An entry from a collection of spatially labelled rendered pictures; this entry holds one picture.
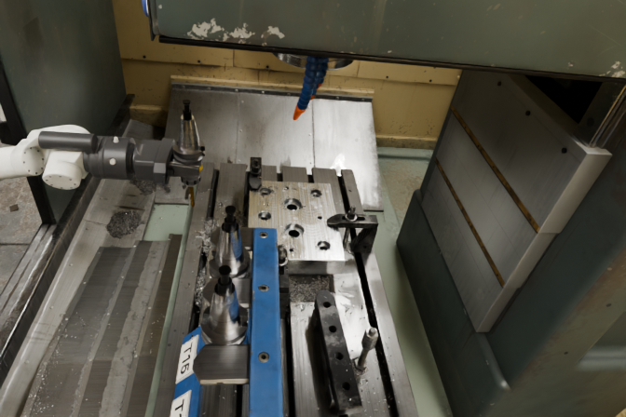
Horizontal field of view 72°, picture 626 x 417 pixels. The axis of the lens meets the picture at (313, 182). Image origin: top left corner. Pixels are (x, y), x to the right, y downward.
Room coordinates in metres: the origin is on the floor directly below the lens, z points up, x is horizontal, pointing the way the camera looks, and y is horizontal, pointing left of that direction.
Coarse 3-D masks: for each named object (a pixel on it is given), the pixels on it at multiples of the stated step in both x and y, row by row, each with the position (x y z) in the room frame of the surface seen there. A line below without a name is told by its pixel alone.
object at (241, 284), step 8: (216, 280) 0.41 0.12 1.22; (232, 280) 0.41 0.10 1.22; (240, 280) 0.41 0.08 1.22; (248, 280) 0.41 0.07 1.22; (208, 288) 0.39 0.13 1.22; (240, 288) 0.40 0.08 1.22; (248, 288) 0.40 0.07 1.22; (208, 296) 0.38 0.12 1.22; (240, 296) 0.38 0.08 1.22; (248, 296) 0.39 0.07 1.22; (208, 304) 0.36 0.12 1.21; (240, 304) 0.37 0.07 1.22; (248, 304) 0.37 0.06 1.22
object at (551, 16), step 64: (192, 0) 0.41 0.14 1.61; (256, 0) 0.42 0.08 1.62; (320, 0) 0.44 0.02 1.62; (384, 0) 0.45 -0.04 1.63; (448, 0) 0.46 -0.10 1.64; (512, 0) 0.47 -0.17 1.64; (576, 0) 0.48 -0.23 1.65; (448, 64) 0.47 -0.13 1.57; (512, 64) 0.48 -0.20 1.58; (576, 64) 0.49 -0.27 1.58
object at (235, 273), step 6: (246, 252) 0.46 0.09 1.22; (246, 258) 0.45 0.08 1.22; (210, 264) 0.43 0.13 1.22; (216, 264) 0.43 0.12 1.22; (246, 264) 0.45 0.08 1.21; (210, 270) 0.43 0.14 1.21; (216, 270) 0.42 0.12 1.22; (234, 270) 0.42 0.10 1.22; (240, 270) 0.42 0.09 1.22; (246, 270) 0.43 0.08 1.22; (216, 276) 0.42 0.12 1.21; (234, 276) 0.42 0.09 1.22; (240, 276) 0.43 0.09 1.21; (246, 276) 0.43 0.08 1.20
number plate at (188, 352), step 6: (192, 342) 0.46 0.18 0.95; (186, 348) 0.45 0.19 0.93; (192, 348) 0.44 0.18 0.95; (180, 354) 0.45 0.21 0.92; (186, 354) 0.44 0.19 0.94; (192, 354) 0.43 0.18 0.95; (180, 360) 0.43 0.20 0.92; (186, 360) 0.42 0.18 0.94; (192, 360) 0.42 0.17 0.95; (180, 366) 0.42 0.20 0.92; (186, 366) 0.41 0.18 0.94; (192, 366) 0.41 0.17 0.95; (180, 372) 0.41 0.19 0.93; (186, 372) 0.40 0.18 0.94; (192, 372) 0.39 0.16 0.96; (180, 378) 0.39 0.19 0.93
